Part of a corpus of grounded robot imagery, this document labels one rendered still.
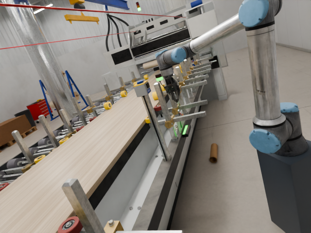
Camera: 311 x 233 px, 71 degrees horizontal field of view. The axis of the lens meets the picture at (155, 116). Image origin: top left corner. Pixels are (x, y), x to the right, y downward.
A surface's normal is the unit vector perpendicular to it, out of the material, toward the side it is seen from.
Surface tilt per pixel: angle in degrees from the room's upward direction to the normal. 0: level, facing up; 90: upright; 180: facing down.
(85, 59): 90
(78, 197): 90
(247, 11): 82
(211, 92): 90
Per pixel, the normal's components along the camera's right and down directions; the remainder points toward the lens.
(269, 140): -0.70, 0.51
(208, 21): -0.27, 0.39
